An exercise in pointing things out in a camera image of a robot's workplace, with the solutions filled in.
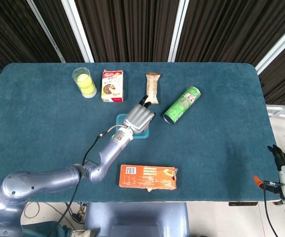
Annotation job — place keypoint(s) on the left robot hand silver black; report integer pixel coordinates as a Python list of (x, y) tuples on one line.
[(138, 118)]

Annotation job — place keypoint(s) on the blue container lid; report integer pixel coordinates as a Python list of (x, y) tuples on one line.
[(120, 119)]

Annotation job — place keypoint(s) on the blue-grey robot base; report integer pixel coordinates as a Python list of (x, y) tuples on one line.
[(135, 219)]

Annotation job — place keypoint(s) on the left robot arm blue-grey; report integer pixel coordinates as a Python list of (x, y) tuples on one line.
[(48, 180)]

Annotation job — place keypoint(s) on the white red cake box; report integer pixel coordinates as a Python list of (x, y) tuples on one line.
[(112, 86)]

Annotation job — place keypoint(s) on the orange cardboard biscuit box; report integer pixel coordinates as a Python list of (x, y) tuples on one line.
[(147, 176)]

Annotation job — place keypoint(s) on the brown snack bar wrapper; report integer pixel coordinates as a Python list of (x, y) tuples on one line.
[(153, 84)]

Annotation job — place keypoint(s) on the green chips can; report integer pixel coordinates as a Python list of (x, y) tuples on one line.
[(182, 105)]

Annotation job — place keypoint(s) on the black table control panel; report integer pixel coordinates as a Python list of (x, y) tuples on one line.
[(243, 203)]

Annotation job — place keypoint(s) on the yellow tennis ball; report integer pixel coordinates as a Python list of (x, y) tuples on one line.
[(83, 80), (89, 91)]

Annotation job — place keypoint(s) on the clear tennis ball tube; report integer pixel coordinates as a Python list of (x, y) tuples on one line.
[(76, 74)]

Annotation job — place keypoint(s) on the dark brown pleated curtain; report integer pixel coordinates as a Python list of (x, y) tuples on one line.
[(132, 29)]

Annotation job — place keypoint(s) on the teal table cloth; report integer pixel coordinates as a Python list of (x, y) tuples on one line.
[(46, 111)]

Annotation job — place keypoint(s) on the person's beige shoe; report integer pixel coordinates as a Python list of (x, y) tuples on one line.
[(82, 233)]

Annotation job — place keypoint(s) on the person's leg in jeans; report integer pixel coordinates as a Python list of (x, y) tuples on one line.
[(41, 229)]

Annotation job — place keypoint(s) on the white metal rack frame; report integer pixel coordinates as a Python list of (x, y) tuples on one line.
[(283, 109)]

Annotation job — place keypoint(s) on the white frame post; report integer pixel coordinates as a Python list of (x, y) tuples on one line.
[(278, 44), (77, 29), (179, 29)]

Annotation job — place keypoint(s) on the thin grey frame post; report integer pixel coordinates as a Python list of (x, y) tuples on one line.
[(45, 29)]

